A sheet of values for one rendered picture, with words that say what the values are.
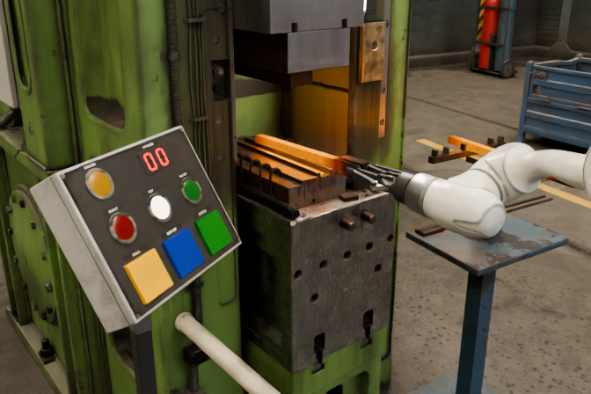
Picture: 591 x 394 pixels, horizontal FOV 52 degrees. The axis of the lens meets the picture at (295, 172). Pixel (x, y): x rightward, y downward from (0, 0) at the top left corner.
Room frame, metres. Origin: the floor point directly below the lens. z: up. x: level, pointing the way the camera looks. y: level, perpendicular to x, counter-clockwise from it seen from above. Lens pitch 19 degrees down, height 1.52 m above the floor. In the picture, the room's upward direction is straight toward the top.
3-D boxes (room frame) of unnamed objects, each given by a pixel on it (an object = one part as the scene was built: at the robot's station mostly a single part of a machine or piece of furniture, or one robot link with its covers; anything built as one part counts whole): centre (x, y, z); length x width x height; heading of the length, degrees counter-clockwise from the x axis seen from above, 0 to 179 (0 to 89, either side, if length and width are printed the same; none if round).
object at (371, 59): (1.79, -0.22, 1.27); 0.09 x 0.02 x 0.17; 129
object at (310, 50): (1.66, 0.07, 1.32); 0.42 x 0.20 x 0.10; 39
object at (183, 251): (1.02, 0.21, 1.01); 0.07 x 0.05 x 0.07; 154
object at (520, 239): (1.71, -0.59, 0.71); 0.40 x 0.30 x 0.02; 121
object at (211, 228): (1.11, 0.17, 1.01); 0.07 x 0.05 x 0.07; 154
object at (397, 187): (1.31, -0.24, 1.03); 0.09 x 0.08 x 0.07; 38
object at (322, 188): (1.66, 0.07, 0.96); 0.42 x 0.20 x 0.09; 39
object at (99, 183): (0.97, 0.33, 1.16); 0.05 x 0.03 x 0.04; 129
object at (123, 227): (0.95, 0.30, 1.09); 0.05 x 0.03 x 0.04; 129
